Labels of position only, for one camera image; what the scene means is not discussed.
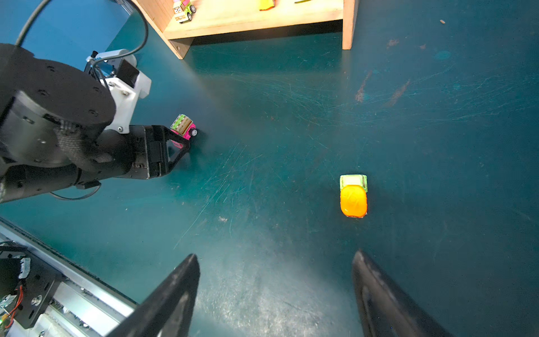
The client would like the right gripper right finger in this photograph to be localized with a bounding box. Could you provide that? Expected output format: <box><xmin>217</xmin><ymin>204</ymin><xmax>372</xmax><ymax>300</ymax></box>
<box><xmin>352</xmin><ymin>250</ymin><xmax>452</xmax><ymax>336</ymax></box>

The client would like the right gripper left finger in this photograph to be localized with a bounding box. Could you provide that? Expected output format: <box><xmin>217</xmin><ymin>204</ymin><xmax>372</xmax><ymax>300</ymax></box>
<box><xmin>109</xmin><ymin>254</ymin><xmax>200</xmax><ymax>336</ymax></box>

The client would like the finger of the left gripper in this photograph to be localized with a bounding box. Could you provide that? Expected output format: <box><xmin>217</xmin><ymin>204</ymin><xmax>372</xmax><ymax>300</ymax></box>
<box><xmin>161</xmin><ymin>126</ymin><xmax>191</xmax><ymax>175</ymax></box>

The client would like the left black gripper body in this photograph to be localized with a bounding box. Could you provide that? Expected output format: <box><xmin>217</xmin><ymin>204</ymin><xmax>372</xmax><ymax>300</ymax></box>
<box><xmin>75</xmin><ymin>125</ymin><xmax>168</xmax><ymax>188</ymax></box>

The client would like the pink striped toy truck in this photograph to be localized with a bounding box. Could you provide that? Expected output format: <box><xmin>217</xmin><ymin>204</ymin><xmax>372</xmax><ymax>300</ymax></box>
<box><xmin>171</xmin><ymin>115</ymin><xmax>199</xmax><ymax>140</ymax></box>

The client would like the pink green toy truck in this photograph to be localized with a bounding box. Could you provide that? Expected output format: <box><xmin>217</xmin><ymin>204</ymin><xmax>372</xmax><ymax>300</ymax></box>
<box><xmin>173</xmin><ymin>0</ymin><xmax>197</xmax><ymax>24</ymax></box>

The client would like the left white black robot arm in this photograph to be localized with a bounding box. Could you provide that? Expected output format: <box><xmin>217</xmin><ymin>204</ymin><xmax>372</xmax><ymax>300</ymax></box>
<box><xmin>1</xmin><ymin>44</ymin><xmax>198</xmax><ymax>202</ymax></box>

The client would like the wooden two-tier shelf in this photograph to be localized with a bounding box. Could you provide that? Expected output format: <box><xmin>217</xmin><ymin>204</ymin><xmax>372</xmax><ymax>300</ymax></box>
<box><xmin>134</xmin><ymin>0</ymin><xmax>359</xmax><ymax>60</ymax></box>

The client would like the green orange toy truck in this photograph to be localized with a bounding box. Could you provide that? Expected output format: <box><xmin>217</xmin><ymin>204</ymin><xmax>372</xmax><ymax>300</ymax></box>
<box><xmin>340</xmin><ymin>174</ymin><xmax>368</xmax><ymax>218</ymax></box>

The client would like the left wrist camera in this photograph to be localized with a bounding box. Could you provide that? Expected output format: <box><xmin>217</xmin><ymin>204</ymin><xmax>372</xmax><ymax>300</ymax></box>
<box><xmin>84</xmin><ymin>49</ymin><xmax>152</xmax><ymax>135</ymax></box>

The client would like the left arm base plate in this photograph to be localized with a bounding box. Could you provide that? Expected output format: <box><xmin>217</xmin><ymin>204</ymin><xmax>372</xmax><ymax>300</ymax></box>
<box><xmin>1</xmin><ymin>242</ymin><xmax>64</xmax><ymax>334</ymax></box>

